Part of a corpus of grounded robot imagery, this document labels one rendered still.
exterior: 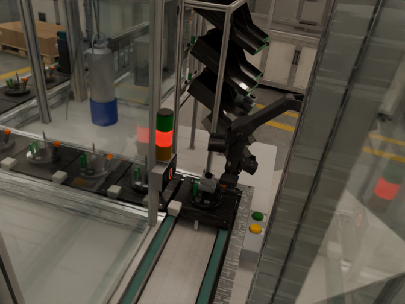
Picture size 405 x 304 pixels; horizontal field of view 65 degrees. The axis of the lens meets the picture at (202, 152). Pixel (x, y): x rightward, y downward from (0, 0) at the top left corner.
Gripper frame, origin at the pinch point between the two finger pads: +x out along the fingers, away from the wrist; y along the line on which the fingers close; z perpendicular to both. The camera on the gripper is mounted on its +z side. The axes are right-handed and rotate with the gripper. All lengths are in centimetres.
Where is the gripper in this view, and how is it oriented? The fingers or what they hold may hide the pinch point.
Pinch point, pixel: (231, 180)
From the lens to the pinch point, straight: 122.3
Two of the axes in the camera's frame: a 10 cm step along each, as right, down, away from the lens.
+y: 2.7, -5.0, 8.3
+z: 9.6, 2.2, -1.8
